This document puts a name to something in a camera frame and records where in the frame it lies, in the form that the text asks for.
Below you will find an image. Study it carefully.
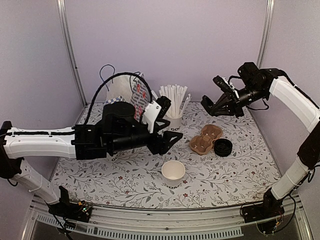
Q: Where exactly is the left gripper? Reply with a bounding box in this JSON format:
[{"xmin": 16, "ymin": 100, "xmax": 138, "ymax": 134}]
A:
[{"xmin": 109, "ymin": 121, "xmax": 184, "ymax": 156}]

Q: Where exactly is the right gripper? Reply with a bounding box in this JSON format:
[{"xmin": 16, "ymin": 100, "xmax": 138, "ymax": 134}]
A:
[{"xmin": 210, "ymin": 83, "xmax": 267, "ymax": 118}]

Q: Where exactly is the white paper coffee cup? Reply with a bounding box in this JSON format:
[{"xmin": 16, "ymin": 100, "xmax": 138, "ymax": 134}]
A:
[{"xmin": 161, "ymin": 160, "xmax": 186, "ymax": 189}]

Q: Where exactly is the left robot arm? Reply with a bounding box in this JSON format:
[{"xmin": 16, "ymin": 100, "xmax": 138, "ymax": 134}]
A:
[{"xmin": 0, "ymin": 98, "xmax": 183, "ymax": 217}]

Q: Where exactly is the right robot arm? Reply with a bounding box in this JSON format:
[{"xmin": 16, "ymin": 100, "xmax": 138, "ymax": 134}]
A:
[{"xmin": 200, "ymin": 62, "xmax": 320, "ymax": 218}]

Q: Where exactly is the checkered paper takeout bag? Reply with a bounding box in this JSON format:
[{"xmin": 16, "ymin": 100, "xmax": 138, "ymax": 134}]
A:
[{"xmin": 105, "ymin": 75, "xmax": 150, "ymax": 122}]

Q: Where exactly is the white cup holding straws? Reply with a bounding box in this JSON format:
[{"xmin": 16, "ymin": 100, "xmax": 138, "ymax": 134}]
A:
[{"xmin": 167, "ymin": 117, "xmax": 182, "ymax": 132}]

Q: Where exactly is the bundle of white wrapped straws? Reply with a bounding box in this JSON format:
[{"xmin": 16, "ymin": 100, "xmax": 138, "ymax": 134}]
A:
[{"xmin": 151, "ymin": 84, "xmax": 192, "ymax": 119}]

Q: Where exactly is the brown cardboard cup carrier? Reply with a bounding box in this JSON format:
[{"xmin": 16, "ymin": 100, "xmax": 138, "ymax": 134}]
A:
[{"xmin": 189, "ymin": 124, "xmax": 223, "ymax": 156}]

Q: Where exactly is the stack of black lids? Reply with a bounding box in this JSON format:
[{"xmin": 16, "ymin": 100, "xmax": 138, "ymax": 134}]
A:
[{"xmin": 213, "ymin": 138, "xmax": 233, "ymax": 157}]

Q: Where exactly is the stack of white paper cups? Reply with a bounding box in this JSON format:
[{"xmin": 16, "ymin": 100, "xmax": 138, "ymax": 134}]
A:
[{"xmin": 108, "ymin": 153, "xmax": 120, "ymax": 163}]

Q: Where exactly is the floral table mat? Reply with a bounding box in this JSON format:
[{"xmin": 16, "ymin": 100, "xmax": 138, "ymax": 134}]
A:
[{"xmin": 51, "ymin": 102, "xmax": 280, "ymax": 209}]

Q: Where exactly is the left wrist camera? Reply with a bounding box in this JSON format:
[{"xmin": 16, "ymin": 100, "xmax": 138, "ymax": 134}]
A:
[{"xmin": 140, "ymin": 96, "xmax": 171, "ymax": 134}]

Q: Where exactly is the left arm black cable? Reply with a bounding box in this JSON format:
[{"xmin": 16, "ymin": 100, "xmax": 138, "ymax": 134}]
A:
[{"xmin": 84, "ymin": 72, "xmax": 153, "ymax": 126}]

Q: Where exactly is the right aluminium frame post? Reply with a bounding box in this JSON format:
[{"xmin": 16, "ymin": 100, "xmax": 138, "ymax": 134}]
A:
[{"xmin": 256, "ymin": 0, "xmax": 276, "ymax": 68}]

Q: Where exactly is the aluminium frame post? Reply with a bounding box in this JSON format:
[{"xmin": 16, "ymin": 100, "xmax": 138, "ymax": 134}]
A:
[
  {"xmin": 256, "ymin": 0, "xmax": 276, "ymax": 68},
  {"xmin": 56, "ymin": 0, "xmax": 88, "ymax": 107}
]

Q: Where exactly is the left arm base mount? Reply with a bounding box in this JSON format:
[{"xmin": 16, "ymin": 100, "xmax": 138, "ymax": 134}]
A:
[{"xmin": 48, "ymin": 186, "xmax": 92, "ymax": 223}]

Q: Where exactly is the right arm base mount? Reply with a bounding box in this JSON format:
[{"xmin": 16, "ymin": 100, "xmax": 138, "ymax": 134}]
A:
[{"xmin": 239, "ymin": 203, "xmax": 285, "ymax": 235}]

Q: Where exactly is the front aluminium rail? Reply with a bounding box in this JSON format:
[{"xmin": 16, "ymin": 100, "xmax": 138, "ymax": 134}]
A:
[{"xmin": 22, "ymin": 195, "xmax": 313, "ymax": 240}]

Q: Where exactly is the left aluminium frame post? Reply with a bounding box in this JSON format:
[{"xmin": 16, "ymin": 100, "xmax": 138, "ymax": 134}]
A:
[{"xmin": 56, "ymin": 0, "xmax": 88, "ymax": 107}]

